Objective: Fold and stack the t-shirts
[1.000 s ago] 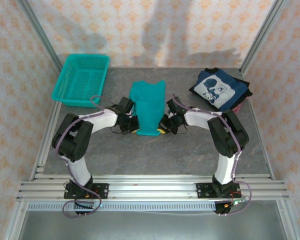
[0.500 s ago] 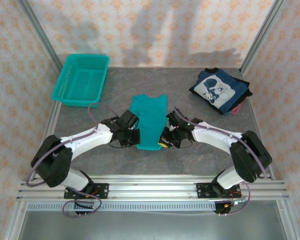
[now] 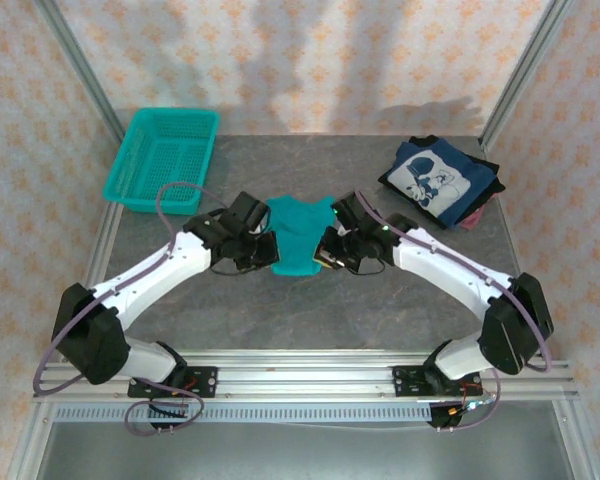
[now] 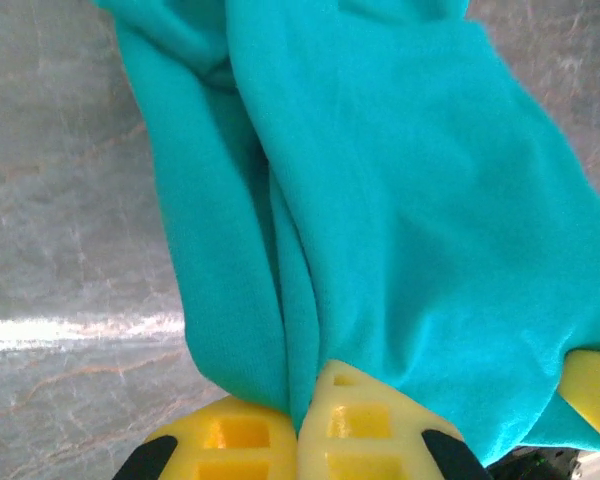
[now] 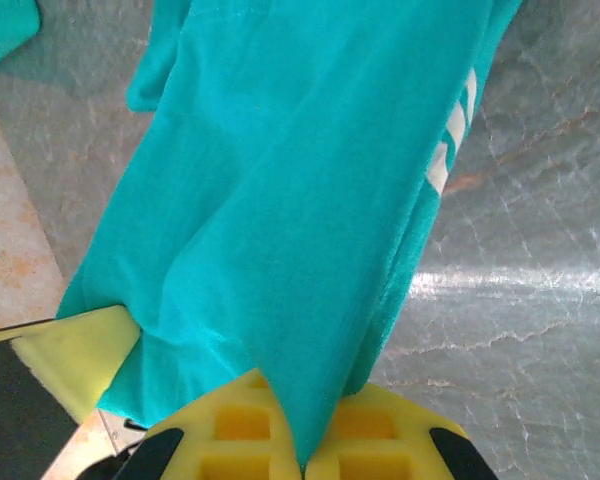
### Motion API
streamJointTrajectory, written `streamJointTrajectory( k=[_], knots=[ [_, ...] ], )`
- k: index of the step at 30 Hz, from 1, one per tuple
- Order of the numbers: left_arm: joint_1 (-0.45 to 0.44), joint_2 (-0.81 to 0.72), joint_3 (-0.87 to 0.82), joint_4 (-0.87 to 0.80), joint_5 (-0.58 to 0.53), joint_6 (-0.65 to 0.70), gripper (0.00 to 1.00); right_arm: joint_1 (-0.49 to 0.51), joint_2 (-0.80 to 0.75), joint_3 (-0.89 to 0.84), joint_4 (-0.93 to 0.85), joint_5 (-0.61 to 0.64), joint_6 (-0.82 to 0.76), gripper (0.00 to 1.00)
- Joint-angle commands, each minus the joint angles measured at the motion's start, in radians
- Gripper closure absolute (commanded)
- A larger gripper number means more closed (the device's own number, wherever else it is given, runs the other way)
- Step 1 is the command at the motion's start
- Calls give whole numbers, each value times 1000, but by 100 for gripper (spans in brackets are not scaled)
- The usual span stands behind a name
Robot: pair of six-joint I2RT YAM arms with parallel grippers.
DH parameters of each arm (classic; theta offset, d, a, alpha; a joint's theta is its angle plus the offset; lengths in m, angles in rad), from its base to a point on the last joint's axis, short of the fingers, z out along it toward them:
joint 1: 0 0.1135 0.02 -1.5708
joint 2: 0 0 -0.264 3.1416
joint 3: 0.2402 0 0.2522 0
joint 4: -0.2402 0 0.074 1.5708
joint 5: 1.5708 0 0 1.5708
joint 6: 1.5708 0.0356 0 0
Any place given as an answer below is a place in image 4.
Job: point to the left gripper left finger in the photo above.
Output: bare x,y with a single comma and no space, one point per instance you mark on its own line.
230,450

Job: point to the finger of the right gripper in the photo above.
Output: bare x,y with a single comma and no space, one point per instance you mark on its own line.
597,390

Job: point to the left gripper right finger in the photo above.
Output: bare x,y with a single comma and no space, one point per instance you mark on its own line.
360,430

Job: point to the teal t-shirt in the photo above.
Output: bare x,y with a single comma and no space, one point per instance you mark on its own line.
380,175

